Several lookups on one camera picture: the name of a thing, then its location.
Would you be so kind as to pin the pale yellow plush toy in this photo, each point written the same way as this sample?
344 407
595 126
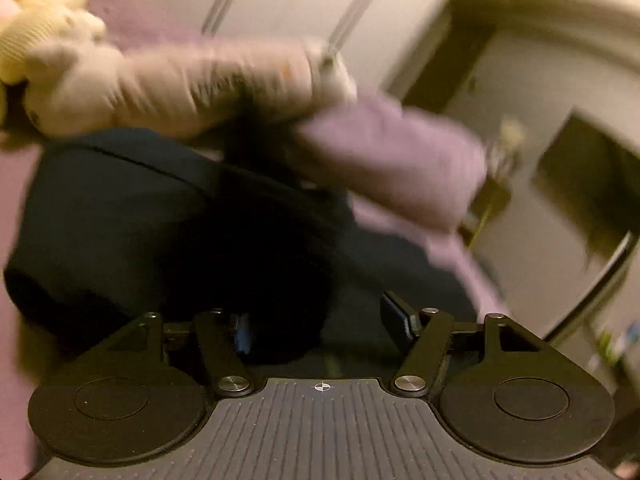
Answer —
35 20

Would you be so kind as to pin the dark wall screen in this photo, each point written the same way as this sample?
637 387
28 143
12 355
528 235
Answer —
590 180

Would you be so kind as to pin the pale dried flowers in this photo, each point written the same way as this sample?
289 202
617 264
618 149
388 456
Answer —
512 135

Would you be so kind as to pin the purple pillow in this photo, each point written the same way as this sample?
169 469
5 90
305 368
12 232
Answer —
400 160

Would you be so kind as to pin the dark navy garment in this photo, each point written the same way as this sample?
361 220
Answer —
125 220

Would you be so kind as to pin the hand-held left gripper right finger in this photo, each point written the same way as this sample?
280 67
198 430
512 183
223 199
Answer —
396 318

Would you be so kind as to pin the long cream plush cat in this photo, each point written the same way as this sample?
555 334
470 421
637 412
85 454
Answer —
165 90

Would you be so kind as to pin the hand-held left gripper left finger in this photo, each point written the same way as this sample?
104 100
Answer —
243 334

